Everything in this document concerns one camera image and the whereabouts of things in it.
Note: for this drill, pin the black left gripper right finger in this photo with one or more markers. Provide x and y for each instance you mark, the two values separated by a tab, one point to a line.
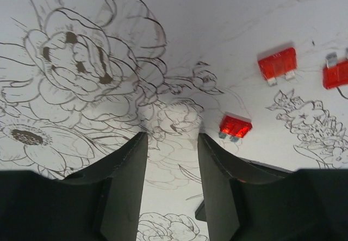
243	202

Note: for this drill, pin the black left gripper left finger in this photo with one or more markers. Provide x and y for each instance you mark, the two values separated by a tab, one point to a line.
99	202

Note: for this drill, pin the black fuse box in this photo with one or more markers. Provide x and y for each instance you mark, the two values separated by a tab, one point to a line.
200	212

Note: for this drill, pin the red blade fuse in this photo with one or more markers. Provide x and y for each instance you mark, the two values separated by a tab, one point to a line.
234	126
282	63
334	73

